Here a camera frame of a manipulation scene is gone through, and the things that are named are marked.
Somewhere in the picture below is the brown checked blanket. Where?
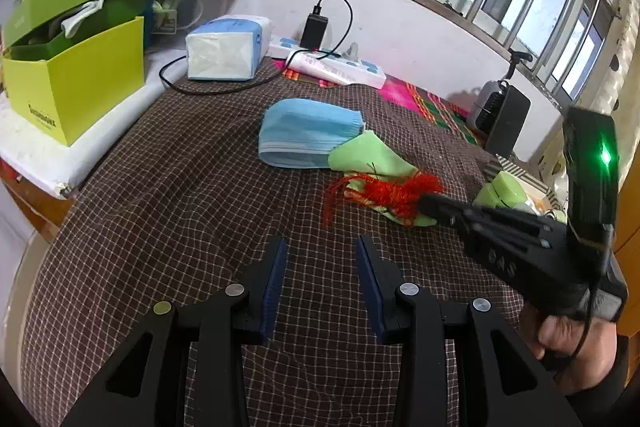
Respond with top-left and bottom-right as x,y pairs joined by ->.
20,57 -> 576,427

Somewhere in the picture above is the grey fan heater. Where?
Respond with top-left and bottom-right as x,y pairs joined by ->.
465,79 -> 511,136

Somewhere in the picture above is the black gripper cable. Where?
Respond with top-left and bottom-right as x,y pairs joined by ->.
574,224 -> 614,358

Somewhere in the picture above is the person's right hand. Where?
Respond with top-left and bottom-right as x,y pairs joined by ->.
520,301 -> 619,389

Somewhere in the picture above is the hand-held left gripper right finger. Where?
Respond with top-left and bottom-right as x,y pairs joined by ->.
355,235 -> 583,427

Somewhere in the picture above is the blue and white tissue pack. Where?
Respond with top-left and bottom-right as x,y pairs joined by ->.
186,14 -> 275,82

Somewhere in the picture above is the black charger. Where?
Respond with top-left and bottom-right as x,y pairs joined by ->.
300,13 -> 328,52

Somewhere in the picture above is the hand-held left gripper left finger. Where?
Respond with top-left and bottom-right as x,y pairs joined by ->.
60,235 -> 289,427

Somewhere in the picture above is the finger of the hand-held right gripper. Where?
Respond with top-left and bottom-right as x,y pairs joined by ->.
417,194 -> 557,234
435,214 -> 554,254

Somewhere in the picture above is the small lime green case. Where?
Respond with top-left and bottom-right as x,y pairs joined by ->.
472,171 -> 531,210

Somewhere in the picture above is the black hooked handle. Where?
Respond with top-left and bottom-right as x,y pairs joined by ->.
507,51 -> 534,80

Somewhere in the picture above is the stack of blue face masks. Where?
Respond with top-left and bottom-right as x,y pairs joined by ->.
257,98 -> 366,170

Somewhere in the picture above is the black charger cable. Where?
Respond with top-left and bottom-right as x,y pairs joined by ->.
160,0 -> 354,96

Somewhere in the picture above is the orange wooden wardrobe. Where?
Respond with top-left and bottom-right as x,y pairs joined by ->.
612,184 -> 640,258

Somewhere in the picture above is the cream heart print curtain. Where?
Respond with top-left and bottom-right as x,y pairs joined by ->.
540,0 -> 640,188

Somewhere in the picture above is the lime green sock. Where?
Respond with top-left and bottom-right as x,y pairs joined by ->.
327,130 -> 439,228

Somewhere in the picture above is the red tassel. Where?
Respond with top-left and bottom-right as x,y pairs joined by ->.
322,172 -> 445,228

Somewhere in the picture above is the lime green cardboard box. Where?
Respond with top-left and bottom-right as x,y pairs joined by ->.
0,0 -> 147,146

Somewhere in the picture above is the white and blue power strip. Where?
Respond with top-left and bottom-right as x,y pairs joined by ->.
267,34 -> 388,90

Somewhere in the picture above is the black rectangular device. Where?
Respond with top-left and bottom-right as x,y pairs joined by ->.
485,84 -> 532,160

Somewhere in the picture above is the white and pink tube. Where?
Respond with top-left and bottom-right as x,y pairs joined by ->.
285,51 -> 353,86

